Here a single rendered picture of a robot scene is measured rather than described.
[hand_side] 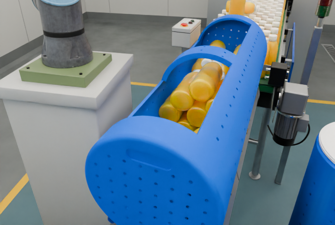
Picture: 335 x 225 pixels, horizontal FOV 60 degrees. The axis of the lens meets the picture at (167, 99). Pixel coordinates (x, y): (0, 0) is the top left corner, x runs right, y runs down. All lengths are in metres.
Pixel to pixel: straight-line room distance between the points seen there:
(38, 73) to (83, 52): 0.14
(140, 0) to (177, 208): 5.30
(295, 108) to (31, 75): 1.18
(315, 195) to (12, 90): 0.88
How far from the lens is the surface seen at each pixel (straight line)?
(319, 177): 0.89
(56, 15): 0.87
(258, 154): 2.09
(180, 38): 1.53
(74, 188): 1.07
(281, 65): 1.41
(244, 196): 2.09
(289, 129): 1.62
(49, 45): 0.91
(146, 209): 0.60
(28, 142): 1.02
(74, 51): 0.90
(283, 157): 2.09
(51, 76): 0.87
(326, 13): 1.68
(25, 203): 2.20
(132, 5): 5.79
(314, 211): 0.96
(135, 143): 0.49
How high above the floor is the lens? 1.53
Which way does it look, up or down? 30 degrees down
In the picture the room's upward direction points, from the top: straight up
